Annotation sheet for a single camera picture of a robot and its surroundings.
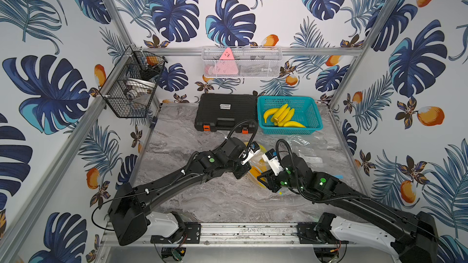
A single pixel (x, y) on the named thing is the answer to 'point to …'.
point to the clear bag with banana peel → (258, 167)
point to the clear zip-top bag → (322, 157)
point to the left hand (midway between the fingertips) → (248, 160)
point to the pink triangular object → (226, 64)
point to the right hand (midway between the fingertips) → (260, 175)
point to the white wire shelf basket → (242, 61)
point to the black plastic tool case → (225, 111)
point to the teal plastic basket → (306, 112)
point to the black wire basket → (130, 86)
